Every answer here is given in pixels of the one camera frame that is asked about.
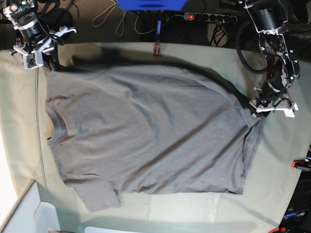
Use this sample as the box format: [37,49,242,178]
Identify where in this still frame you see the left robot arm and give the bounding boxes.
[235,0,300,118]

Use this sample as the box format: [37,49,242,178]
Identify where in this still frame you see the red black clamp right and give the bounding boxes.
[291,156,311,172]

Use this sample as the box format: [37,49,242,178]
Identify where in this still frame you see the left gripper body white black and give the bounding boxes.
[249,91,295,114]

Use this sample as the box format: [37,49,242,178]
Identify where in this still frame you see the red blue clamp centre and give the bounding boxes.
[153,20,162,57]

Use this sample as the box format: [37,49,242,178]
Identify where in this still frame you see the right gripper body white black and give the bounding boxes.
[9,25,77,70]

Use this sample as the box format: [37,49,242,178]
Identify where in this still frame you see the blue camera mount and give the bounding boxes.
[117,0,187,11]

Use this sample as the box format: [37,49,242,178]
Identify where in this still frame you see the black power strip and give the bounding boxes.
[182,12,238,24]

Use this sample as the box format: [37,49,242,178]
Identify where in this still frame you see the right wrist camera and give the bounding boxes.
[23,53,44,70]

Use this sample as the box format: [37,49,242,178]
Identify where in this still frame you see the grey t-shirt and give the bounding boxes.
[46,65,264,212]

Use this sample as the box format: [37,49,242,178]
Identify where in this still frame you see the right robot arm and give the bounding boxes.
[1,0,77,70]

